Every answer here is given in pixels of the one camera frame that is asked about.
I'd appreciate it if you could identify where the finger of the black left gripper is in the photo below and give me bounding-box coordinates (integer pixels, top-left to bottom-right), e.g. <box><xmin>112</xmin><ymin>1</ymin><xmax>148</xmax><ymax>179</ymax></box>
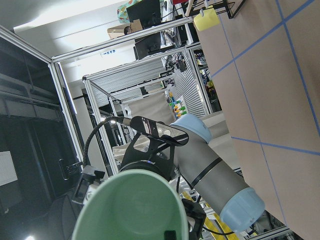
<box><xmin>71</xmin><ymin>166</ymin><xmax>105</xmax><ymax>205</ymax></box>
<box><xmin>182</xmin><ymin>198</ymin><xmax>207</xmax><ymax>240</ymax></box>

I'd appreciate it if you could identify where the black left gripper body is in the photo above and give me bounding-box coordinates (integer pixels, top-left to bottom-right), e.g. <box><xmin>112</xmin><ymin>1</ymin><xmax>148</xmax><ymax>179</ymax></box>
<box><xmin>119</xmin><ymin>148</ymin><xmax>175</xmax><ymax>182</ymax></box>

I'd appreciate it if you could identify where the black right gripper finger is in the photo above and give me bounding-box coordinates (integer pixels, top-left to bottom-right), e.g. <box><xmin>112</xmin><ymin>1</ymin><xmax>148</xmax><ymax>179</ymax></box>
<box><xmin>164</xmin><ymin>230</ymin><xmax>177</xmax><ymax>240</ymax></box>

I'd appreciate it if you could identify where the light green plastic cup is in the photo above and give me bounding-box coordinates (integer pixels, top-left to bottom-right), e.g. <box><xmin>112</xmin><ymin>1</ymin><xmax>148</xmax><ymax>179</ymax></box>
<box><xmin>71</xmin><ymin>169</ymin><xmax>189</xmax><ymax>240</ymax></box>

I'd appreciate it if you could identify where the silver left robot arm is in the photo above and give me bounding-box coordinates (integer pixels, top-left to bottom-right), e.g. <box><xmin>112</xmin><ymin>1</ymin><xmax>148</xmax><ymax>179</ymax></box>
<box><xmin>71</xmin><ymin>114</ymin><xmax>265</xmax><ymax>240</ymax></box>

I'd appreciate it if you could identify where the yellow plastic cup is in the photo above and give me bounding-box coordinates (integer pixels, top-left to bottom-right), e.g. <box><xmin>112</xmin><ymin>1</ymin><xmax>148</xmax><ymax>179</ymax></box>
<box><xmin>193</xmin><ymin>8</ymin><xmax>220</xmax><ymax>32</ymax></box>

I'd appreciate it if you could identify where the black braided cable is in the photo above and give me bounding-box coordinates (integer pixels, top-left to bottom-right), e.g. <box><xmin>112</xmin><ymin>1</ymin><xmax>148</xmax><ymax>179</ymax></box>
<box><xmin>82</xmin><ymin>117</ymin><xmax>126</xmax><ymax>168</ymax></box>

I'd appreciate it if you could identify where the black wire cup rack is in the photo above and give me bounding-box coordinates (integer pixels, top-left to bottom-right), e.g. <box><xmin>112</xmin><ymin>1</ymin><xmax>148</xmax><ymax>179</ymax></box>
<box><xmin>192</xmin><ymin>0</ymin><xmax>247</xmax><ymax>19</ymax></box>

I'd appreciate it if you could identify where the wooden rack handle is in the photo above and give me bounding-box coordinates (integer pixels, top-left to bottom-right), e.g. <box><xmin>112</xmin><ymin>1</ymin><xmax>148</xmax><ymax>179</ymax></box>
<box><xmin>184</xmin><ymin>0</ymin><xmax>194</xmax><ymax>17</ymax></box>

